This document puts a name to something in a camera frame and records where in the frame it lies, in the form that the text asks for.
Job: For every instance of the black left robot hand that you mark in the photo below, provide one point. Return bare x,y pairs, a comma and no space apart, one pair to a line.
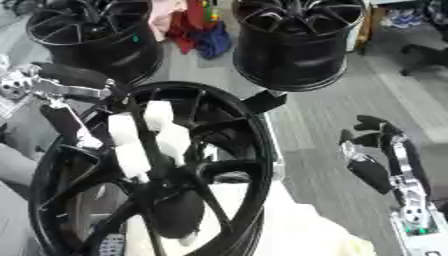
70,76

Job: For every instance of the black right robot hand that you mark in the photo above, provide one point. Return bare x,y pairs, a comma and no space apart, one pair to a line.
371,170

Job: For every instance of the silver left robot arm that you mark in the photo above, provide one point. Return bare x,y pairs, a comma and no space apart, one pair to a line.
15,86

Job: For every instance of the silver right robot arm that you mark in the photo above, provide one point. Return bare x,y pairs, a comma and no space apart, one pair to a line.
417,230

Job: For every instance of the black wheel rim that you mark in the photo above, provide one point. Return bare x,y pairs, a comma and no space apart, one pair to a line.
294,50
93,36

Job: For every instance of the large black spoked wheel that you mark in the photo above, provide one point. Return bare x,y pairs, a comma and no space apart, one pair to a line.
256,156

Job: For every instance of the white pin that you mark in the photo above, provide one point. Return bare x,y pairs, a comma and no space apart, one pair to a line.
174,143

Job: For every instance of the pink cloth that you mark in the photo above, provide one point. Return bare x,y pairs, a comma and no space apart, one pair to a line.
163,15

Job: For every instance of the red bag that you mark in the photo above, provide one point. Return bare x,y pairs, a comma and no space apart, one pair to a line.
185,31

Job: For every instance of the black office chair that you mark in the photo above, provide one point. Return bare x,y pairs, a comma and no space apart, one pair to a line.
429,55

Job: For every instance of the wooden shelf unit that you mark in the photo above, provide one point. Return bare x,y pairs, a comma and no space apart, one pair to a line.
367,26

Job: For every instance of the blue bag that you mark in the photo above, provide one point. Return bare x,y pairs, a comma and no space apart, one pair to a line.
213,41

